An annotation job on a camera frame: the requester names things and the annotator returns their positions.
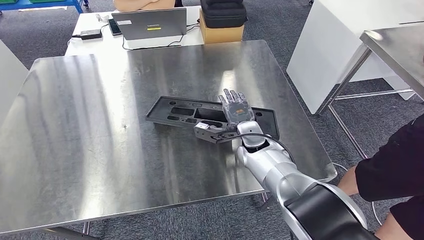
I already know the black plastic panel part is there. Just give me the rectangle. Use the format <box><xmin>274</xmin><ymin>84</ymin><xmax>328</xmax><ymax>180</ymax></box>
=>
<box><xmin>145</xmin><ymin>96</ymin><xmax>281</xmax><ymax>140</ymax></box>

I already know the stainless steel workbench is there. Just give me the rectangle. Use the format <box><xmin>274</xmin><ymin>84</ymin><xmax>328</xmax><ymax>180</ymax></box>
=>
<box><xmin>0</xmin><ymin>39</ymin><xmax>338</xmax><ymax>240</ymax></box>

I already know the cardboard box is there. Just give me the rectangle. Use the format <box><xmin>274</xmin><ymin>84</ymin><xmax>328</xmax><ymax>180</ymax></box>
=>
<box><xmin>199</xmin><ymin>9</ymin><xmax>245</xmax><ymax>45</ymax></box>

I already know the black carrying case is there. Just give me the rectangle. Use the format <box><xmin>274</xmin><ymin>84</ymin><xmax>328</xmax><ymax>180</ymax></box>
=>
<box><xmin>200</xmin><ymin>0</ymin><xmax>248</xmax><ymax>30</ymax></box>

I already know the grey laptop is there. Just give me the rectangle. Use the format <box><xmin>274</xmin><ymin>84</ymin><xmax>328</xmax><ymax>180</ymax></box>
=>
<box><xmin>111</xmin><ymin>7</ymin><xmax>188</xmax><ymax>51</ymax></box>

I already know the person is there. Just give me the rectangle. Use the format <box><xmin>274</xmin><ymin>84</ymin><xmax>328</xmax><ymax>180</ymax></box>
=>
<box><xmin>337</xmin><ymin>114</ymin><xmax>424</xmax><ymax>240</ymax></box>
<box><xmin>113</xmin><ymin>0</ymin><xmax>176</xmax><ymax>13</ymax></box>

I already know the black phone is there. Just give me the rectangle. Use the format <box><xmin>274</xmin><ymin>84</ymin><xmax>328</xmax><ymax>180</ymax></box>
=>
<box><xmin>107</xmin><ymin>18</ymin><xmax>123</xmax><ymax>37</ymax></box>

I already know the white desk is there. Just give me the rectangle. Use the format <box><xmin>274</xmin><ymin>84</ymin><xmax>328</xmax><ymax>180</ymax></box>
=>
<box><xmin>64</xmin><ymin>5</ymin><xmax>205</xmax><ymax>57</ymax></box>

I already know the white partition panel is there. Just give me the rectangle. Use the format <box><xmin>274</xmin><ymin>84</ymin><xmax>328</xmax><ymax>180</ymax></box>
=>
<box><xmin>0</xmin><ymin>39</ymin><xmax>30</xmax><ymax>125</ymax></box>
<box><xmin>286</xmin><ymin>0</ymin><xmax>424</xmax><ymax>116</ymax></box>

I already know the black power adapter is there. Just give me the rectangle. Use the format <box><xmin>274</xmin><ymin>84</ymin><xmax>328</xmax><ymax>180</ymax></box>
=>
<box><xmin>79</xmin><ymin>29</ymin><xmax>104</xmax><ymax>41</ymax></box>

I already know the stainless steel table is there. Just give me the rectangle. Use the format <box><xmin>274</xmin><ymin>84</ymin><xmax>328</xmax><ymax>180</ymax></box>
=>
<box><xmin>317</xmin><ymin>24</ymin><xmax>424</xmax><ymax>160</ymax></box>

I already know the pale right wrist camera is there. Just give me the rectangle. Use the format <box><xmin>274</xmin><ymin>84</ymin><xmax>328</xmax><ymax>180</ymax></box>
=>
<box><xmin>193</xmin><ymin>121</ymin><xmax>220</xmax><ymax>144</ymax></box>

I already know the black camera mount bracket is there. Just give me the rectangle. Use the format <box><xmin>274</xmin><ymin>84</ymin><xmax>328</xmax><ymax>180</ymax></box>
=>
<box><xmin>211</xmin><ymin>129</ymin><xmax>240</xmax><ymax>145</ymax></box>

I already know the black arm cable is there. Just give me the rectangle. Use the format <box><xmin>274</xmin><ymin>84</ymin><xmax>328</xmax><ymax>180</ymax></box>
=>
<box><xmin>211</xmin><ymin>131</ymin><xmax>296</xmax><ymax>164</ymax></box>

